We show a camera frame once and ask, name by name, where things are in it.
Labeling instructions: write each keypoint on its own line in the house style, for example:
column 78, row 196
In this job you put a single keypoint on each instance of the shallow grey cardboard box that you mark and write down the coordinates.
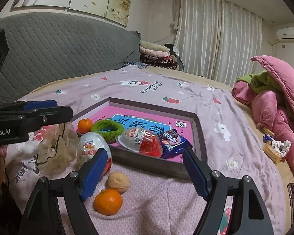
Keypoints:
column 110, row 130

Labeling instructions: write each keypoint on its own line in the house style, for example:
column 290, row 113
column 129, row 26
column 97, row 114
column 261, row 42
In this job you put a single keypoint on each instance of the pink quilted duvet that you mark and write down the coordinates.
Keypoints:
column 271, row 109

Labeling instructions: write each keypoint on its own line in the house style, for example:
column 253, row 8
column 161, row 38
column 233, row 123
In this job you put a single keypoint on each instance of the blue Oreo cookie packet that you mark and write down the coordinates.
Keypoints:
column 172, row 143

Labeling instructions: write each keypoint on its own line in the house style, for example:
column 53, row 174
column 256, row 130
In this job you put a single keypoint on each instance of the wrapped biscuit packet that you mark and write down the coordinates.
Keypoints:
column 268, row 149

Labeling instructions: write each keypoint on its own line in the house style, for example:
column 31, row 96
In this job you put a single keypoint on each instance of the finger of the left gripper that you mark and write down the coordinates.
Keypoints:
column 54, row 116
column 40, row 104

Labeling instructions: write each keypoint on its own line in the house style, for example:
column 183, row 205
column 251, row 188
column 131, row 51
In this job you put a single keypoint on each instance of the orange tangerine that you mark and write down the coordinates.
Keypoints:
column 108, row 202
column 84, row 126

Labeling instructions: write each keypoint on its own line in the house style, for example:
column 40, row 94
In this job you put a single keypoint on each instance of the white floral scrunchie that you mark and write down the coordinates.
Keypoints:
column 281, row 148

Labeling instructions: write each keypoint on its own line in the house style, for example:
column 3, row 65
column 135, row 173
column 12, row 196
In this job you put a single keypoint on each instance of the grey quilted headboard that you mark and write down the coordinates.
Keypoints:
column 46, row 47

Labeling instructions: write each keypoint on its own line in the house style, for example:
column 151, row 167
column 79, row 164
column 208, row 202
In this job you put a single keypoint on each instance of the blue white surprise egg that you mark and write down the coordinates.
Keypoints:
column 88, row 145

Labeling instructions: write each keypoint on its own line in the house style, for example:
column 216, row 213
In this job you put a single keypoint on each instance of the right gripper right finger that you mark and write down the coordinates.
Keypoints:
column 199, row 173

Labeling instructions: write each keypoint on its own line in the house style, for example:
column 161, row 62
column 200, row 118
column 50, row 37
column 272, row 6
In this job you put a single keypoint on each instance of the white air conditioner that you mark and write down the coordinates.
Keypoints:
column 285, row 35

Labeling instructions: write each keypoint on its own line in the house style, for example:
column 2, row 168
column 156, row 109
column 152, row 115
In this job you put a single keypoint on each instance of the white striped curtain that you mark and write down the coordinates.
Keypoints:
column 216, row 38

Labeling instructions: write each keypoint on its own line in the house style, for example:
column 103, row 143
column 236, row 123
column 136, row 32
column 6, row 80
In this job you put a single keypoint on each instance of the brown walnut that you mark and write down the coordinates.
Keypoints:
column 118, row 181

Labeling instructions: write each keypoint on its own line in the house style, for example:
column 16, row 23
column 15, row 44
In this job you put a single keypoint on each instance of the green blanket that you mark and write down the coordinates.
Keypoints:
column 261, row 82

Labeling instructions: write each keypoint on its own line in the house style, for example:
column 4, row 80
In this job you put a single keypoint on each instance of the beige mesh drawstring bag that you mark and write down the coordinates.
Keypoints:
column 56, row 149

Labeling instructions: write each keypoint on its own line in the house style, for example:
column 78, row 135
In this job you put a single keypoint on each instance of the small blue snack wrapper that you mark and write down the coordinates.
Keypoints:
column 267, row 138

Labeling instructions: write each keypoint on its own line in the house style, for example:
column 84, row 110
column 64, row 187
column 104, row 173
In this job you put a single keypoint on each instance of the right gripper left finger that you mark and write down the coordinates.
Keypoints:
column 90, row 173

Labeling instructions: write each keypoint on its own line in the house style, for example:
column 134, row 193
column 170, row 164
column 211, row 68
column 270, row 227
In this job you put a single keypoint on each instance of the red white surprise egg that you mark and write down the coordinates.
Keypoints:
column 142, row 141

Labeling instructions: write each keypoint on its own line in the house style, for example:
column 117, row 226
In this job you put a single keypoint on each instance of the stack of folded blankets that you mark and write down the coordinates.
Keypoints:
column 156, row 55

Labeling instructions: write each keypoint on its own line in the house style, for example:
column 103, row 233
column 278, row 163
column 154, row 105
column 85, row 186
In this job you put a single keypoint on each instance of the pink strawberry print bedsheet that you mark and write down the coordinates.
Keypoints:
column 165, row 205

